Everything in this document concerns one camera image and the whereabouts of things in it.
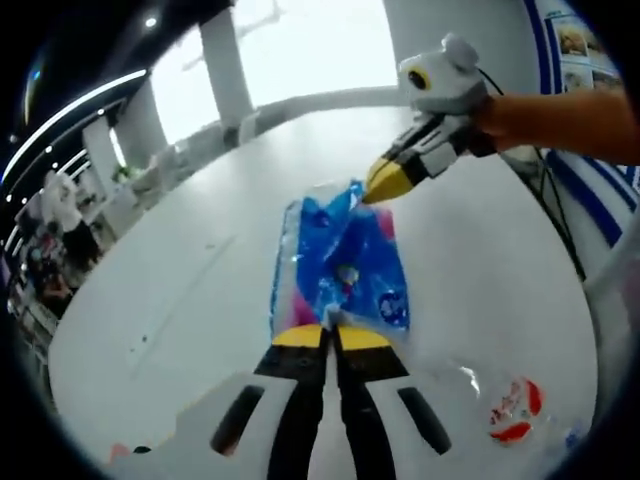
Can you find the large bright window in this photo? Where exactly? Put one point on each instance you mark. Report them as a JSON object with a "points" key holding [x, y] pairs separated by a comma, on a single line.
{"points": [[280, 55]]}

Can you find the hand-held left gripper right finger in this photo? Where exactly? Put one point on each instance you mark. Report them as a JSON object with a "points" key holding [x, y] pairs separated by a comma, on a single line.
{"points": [[365, 365]]}

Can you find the potted green plant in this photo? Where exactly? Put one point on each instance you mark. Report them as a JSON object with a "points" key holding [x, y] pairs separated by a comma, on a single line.
{"points": [[125, 173]]}

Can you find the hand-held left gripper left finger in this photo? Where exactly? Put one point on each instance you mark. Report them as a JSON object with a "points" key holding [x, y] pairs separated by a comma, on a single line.
{"points": [[295, 360]]}

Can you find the blue plastic tissue packet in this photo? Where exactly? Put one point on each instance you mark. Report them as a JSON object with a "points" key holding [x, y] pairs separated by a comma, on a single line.
{"points": [[345, 240]]}

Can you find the clear plastic water bottle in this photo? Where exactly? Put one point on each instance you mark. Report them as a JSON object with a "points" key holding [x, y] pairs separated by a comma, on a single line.
{"points": [[510, 405]]}

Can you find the wall poster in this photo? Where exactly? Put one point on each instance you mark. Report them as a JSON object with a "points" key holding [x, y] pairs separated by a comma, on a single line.
{"points": [[585, 100]]}

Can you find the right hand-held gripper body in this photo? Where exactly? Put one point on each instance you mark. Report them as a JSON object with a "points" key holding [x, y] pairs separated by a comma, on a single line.
{"points": [[445, 75]]}

